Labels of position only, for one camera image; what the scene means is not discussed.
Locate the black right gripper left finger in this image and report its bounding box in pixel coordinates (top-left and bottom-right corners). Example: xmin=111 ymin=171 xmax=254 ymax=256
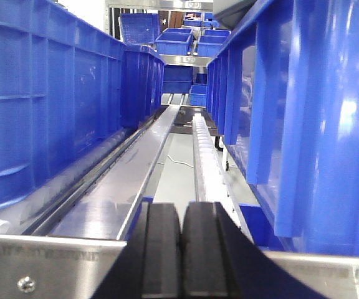
xmin=92 ymin=203 xmax=181 ymax=298

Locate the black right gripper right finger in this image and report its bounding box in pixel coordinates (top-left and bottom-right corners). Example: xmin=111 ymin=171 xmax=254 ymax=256
xmin=181 ymin=202 xmax=320 ymax=298

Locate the white roller track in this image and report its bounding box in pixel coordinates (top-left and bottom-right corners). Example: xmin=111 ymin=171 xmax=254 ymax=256
xmin=192 ymin=113 xmax=253 ymax=240

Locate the large blue bin right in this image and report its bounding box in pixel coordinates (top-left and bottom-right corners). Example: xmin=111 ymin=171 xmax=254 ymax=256
xmin=208 ymin=1 xmax=359 ymax=256

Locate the large blue bin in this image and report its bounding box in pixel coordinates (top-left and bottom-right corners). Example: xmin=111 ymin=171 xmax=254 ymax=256
xmin=208 ymin=1 xmax=359 ymax=256
xmin=0 ymin=1 xmax=125 ymax=209

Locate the blue bin lower far shelf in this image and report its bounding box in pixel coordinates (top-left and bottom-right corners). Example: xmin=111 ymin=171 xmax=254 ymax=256
xmin=163 ymin=65 xmax=193 ymax=94

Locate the blue bin shelf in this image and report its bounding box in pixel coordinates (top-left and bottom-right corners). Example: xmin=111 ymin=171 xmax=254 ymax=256
xmin=196 ymin=29 xmax=231 ymax=57
xmin=163 ymin=65 xmax=193 ymax=94

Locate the large blue bin left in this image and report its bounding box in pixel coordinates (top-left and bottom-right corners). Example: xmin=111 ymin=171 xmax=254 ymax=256
xmin=0 ymin=1 xmax=125 ymax=209

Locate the blue bin on far shelf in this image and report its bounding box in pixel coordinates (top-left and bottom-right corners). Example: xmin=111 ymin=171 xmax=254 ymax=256
xmin=155 ymin=28 xmax=193 ymax=55

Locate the tilted blue bin background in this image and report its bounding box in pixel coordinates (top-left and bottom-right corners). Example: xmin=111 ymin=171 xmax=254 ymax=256
xmin=120 ymin=13 xmax=161 ymax=44

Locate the steel divider rail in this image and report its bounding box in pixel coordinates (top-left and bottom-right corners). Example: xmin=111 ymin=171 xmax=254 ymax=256
xmin=24 ymin=105 xmax=180 ymax=240

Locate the steel shelf front rail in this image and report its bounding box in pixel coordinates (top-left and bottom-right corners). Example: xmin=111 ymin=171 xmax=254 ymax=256
xmin=0 ymin=234 xmax=359 ymax=298

